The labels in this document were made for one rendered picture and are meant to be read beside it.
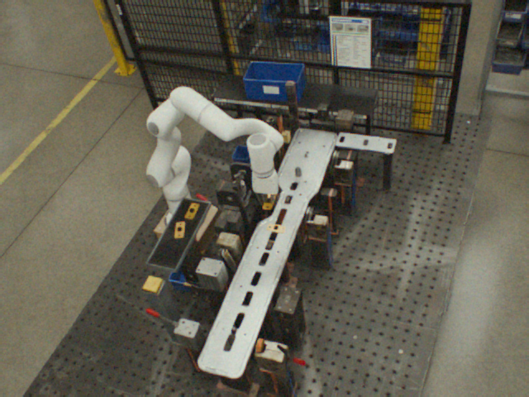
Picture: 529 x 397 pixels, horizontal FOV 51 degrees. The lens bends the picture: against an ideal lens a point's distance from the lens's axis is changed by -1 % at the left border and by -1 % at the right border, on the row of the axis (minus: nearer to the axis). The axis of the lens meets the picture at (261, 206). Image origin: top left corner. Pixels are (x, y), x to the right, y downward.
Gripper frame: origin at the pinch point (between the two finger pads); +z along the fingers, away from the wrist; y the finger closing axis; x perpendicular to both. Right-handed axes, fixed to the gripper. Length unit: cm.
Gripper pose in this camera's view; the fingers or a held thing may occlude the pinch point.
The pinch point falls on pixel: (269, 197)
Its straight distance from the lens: 226.0
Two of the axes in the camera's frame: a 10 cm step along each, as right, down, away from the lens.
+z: 1.3, 6.6, 7.4
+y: 9.5, 1.2, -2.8
